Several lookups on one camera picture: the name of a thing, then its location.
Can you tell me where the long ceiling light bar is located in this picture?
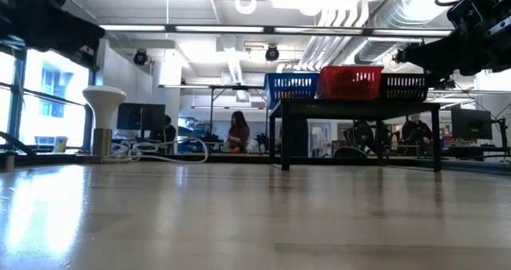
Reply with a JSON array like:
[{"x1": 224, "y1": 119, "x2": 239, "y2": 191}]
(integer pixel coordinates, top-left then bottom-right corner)
[{"x1": 97, "y1": 23, "x2": 454, "y2": 38}]

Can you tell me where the black computer monitor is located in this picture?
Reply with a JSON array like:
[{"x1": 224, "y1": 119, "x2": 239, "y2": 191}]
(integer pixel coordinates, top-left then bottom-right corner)
[
  {"x1": 116, "y1": 102, "x2": 167, "y2": 132},
  {"x1": 450, "y1": 108, "x2": 493, "y2": 141}
]

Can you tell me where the white curved hose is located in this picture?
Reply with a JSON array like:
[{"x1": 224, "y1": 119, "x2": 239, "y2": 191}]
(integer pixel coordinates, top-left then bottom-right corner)
[{"x1": 101, "y1": 137, "x2": 210, "y2": 165}]

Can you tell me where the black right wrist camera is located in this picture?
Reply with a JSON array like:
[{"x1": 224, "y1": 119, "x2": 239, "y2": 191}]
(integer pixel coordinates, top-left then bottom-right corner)
[{"x1": 446, "y1": 0, "x2": 485, "y2": 28}]

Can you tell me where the bright window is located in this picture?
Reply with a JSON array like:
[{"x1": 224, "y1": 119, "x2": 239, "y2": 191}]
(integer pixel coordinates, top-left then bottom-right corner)
[{"x1": 0, "y1": 48, "x2": 91, "y2": 148}]

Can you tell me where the black metal frame stand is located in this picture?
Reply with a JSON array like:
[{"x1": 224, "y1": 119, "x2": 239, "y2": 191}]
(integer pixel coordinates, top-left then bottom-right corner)
[{"x1": 209, "y1": 85, "x2": 271, "y2": 143}]

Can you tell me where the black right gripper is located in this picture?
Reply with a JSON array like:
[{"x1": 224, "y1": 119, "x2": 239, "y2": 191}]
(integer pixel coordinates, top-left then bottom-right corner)
[{"x1": 394, "y1": 0, "x2": 511, "y2": 88}]

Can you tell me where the black chair back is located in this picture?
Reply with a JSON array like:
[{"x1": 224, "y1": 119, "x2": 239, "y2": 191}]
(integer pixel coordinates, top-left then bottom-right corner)
[{"x1": 333, "y1": 146, "x2": 369, "y2": 159}]

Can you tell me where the white ring ceiling lamp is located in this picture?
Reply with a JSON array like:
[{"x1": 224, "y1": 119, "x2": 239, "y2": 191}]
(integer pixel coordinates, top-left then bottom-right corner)
[{"x1": 234, "y1": 0, "x2": 258, "y2": 17}]

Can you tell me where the person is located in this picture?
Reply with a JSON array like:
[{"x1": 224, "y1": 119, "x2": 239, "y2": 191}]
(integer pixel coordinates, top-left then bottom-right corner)
[
  {"x1": 401, "y1": 112, "x2": 434, "y2": 146},
  {"x1": 227, "y1": 109, "x2": 252, "y2": 154},
  {"x1": 149, "y1": 114, "x2": 177, "y2": 144},
  {"x1": 345, "y1": 120, "x2": 391, "y2": 155}
]

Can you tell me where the red plastic basket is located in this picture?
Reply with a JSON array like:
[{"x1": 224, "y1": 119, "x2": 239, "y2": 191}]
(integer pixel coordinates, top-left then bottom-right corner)
[{"x1": 315, "y1": 65, "x2": 385, "y2": 101}]

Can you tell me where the white mushroom lamp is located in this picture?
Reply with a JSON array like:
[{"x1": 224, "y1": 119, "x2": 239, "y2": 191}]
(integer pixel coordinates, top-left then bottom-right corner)
[{"x1": 82, "y1": 85, "x2": 127, "y2": 156}]

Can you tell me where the black mesh shelf riser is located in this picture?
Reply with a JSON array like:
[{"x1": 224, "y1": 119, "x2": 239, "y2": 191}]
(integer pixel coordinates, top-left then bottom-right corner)
[{"x1": 268, "y1": 97, "x2": 443, "y2": 173}]

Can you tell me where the black plastic bin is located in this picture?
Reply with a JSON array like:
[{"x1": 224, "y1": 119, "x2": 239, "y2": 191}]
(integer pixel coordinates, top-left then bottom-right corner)
[{"x1": 378, "y1": 73, "x2": 431, "y2": 102}]

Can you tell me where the dark blue flat board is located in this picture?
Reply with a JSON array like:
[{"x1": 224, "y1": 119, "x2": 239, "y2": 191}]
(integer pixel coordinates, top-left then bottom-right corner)
[{"x1": 441, "y1": 160, "x2": 511, "y2": 177}]

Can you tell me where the blue plastic basket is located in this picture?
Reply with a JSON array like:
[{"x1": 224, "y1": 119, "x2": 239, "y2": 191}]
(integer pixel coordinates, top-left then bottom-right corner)
[{"x1": 263, "y1": 72, "x2": 320, "y2": 109}]

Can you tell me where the black ceiling light cluster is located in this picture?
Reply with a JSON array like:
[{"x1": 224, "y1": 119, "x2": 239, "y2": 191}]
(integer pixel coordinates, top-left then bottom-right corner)
[{"x1": 392, "y1": 42, "x2": 420, "y2": 66}]

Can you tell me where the silver ventilation duct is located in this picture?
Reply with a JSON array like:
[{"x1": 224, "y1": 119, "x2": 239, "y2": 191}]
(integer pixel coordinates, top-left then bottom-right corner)
[{"x1": 354, "y1": 0, "x2": 466, "y2": 66}]

